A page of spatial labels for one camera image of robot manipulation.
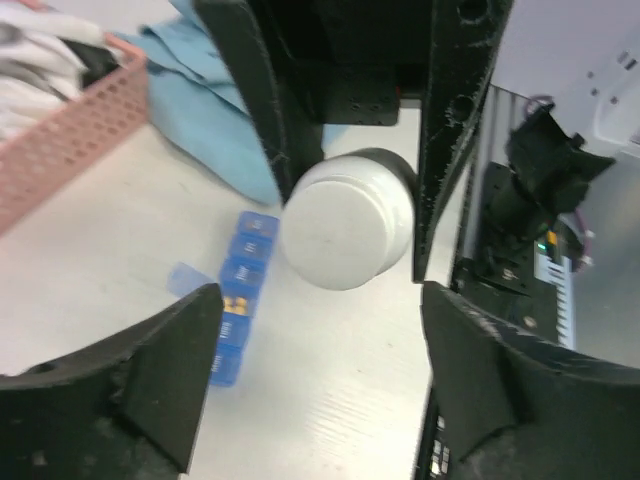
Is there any light blue cloth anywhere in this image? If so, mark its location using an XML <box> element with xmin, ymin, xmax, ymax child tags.
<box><xmin>112</xmin><ymin>14</ymin><xmax>344</xmax><ymax>206</ymax></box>

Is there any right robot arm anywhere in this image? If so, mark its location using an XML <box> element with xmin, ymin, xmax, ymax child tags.
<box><xmin>194</xmin><ymin>1</ymin><xmax>639</xmax><ymax>290</ymax></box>

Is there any white cloth in basket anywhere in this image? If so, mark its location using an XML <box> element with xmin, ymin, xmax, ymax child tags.
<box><xmin>1</xmin><ymin>1</ymin><xmax>109</xmax><ymax>143</ymax></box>

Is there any white capped pill bottle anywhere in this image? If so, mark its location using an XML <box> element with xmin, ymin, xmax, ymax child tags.
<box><xmin>279</xmin><ymin>147</ymin><xmax>417</xmax><ymax>291</ymax></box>

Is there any pink plastic basket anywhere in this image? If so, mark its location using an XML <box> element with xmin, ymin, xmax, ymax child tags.
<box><xmin>1</xmin><ymin>1</ymin><xmax>148</xmax><ymax>230</ymax></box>

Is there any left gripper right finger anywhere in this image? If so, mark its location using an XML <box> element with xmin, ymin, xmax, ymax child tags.
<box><xmin>421</xmin><ymin>281</ymin><xmax>639</xmax><ymax>479</ymax></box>

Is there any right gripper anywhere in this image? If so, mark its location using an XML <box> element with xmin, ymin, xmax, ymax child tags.
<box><xmin>194</xmin><ymin>0</ymin><xmax>513</xmax><ymax>283</ymax></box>

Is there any blue weekly pill organizer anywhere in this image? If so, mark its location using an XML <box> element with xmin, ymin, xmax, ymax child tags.
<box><xmin>166</xmin><ymin>211</ymin><xmax>279</xmax><ymax>387</ymax></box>

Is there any white slotted cable duct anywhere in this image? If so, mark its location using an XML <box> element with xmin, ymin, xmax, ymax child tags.
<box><xmin>534</xmin><ymin>242</ymin><xmax>576</xmax><ymax>350</ymax></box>

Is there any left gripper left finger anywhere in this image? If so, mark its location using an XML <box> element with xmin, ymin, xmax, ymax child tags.
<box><xmin>1</xmin><ymin>284</ymin><xmax>222</xmax><ymax>480</ymax></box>

